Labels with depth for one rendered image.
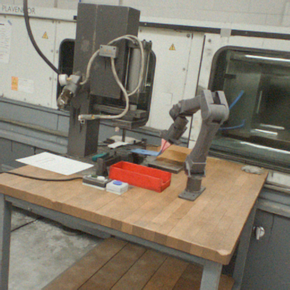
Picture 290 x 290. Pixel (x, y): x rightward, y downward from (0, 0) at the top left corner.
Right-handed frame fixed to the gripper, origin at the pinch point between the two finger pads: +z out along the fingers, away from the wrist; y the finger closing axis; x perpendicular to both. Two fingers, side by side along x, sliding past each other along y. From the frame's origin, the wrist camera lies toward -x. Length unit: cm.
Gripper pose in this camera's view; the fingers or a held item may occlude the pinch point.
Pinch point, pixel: (161, 150)
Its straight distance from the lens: 183.2
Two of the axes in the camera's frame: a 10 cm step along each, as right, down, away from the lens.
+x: -4.1, 1.6, -9.0
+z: -5.0, 7.9, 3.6
